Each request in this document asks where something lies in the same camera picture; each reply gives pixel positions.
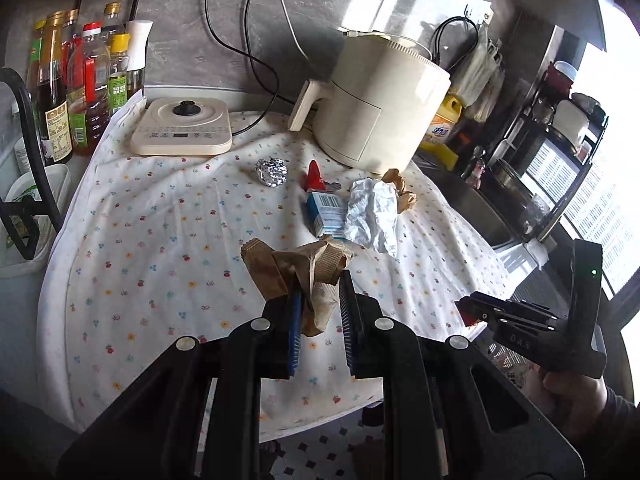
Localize brown paper bag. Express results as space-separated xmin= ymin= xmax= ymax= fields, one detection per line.
xmin=241 ymin=235 xmax=352 ymax=337

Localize red small box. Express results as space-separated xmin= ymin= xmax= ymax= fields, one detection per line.
xmin=456 ymin=297 xmax=482 ymax=327

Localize aluminium foil ball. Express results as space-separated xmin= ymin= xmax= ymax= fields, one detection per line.
xmin=255 ymin=157 xmax=288 ymax=188

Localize steel kitchen sink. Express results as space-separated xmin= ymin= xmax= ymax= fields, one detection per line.
xmin=412 ymin=154 xmax=520 ymax=250

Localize right hand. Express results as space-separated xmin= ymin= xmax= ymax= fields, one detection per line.
xmin=522 ymin=365 xmax=608 ymax=440

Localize crumpled silver foil sheet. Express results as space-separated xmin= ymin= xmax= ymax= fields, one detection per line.
xmin=344 ymin=178 xmax=398 ymax=258

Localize blue white cigarette box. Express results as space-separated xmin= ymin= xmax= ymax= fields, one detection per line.
xmin=306 ymin=191 xmax=347 ymax=238

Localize red small wrapper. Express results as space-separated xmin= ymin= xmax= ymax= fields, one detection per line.
xmin=305 ymin=159 xmax=326 ymax=192

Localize floral white tablecloth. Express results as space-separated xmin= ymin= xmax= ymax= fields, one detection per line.
xmin=38 ymin=96 xmax=514 ymax=431

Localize black dish rack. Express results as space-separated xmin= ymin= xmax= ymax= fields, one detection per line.
xmin=464 ymin=54 xmax=612 ymax=246

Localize yellow detergent jug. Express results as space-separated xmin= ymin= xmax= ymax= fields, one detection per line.
xmin=420 ymin=94 xmax=463 ymax=171

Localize cream air fryer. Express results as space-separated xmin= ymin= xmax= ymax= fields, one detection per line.
xmin=288 ymin=30 xmax=450 ymax=174

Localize cream induction cooker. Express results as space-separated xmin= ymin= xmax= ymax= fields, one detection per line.
xmin=130 ymin=99 xmax=232 ymax=156

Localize hanging white plastic bags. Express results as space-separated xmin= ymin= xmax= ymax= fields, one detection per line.
xmin=449 ymin=24 xmax=504 ymax=124

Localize dark soy sauce bottle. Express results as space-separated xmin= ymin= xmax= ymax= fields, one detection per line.
xmin=36 ymin=11 xmax=73 ymax=166

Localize yellow-capped green label bottle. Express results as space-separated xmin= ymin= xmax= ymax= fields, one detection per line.
xmin=107 ymin=32 xmax=130 ymax=116

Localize white-capped glass oil dispenser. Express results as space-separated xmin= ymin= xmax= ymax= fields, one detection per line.
xmin=126 ymin=20 xmax=153 ymax=96

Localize red-handled cooking oil bottle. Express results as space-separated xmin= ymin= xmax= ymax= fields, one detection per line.
xmin=66 ymin=22 xmax=111 ymax=155

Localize white power cable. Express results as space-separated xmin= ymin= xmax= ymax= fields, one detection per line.
xmin=267 ymin=0 xmax=317 ymax=73

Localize black power cable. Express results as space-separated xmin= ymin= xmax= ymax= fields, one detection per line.
xmin=200 ymin=0 xmax=296 ymax=138

